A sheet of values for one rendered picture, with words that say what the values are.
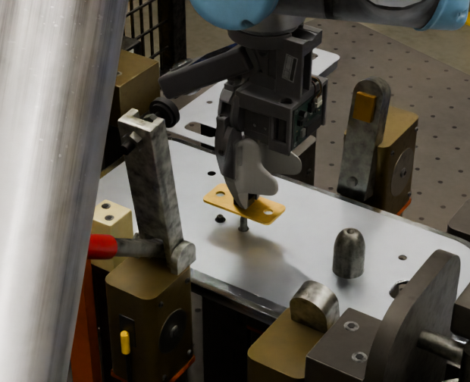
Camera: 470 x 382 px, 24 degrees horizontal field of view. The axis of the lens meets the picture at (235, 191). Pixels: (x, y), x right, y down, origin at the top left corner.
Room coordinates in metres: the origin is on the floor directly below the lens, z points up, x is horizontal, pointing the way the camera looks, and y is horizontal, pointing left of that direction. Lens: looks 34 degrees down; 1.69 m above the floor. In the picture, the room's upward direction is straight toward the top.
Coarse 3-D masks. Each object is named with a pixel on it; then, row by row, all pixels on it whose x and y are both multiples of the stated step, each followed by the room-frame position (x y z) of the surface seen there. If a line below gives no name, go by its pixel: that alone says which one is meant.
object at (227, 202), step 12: (216, 192) 0.97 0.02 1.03; (228, 192) 0.97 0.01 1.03; (216, 204) 0.95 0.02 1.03; (228, 204) 0.95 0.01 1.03; (252, 204) 0.95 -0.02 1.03; (264, 204) 0.95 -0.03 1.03; (276, 204) 0.95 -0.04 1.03; (252, 216) 0.93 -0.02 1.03; (264, 216) 0.93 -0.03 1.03; (276, 216) 0.93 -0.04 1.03
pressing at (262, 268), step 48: (192, 144) 1.13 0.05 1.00; (192, 192) 1.02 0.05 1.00; (288, 192) 1.02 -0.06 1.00; (192, 240) 0.93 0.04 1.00; (240, 240) 0.93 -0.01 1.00; (288, 240) 0.93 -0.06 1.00; (384, 240) 0.93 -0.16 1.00; (432, 240) 0.93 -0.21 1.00; (192, 288) 0.86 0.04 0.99; (240, 288) 0.85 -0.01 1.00; (288, 288) 0.85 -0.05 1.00; (336, 288) 0.85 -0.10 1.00; (384, 288) 0.85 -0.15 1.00
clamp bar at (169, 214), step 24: (120, 120) 0.81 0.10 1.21; (144, 120) 0.83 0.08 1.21; (168, 120) 0.83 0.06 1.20; (144, 144) 0.80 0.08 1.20; (144, 168) 0.81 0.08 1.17; (168, 168) 0.81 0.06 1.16; (144, 192) 0.81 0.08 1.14; (168, 192) 0.81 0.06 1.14; (144, 216) 0.82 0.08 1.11; (168, 216) 0.81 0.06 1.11; (168, 240) 0.81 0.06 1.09; (168, 264) 0.82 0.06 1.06
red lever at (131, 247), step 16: (96, 240) 0.74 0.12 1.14; (112, 240) 0.76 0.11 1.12; (128, 240) 0.79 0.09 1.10; (144, 240) 0.81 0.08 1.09; (160, 240) 0.83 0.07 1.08; (96, 256) 0.74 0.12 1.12; (112, 256) 0.76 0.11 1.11; (128, 256) 0.78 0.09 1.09; (144, 256) 0.80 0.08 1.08; (160, 256) 0.82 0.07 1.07
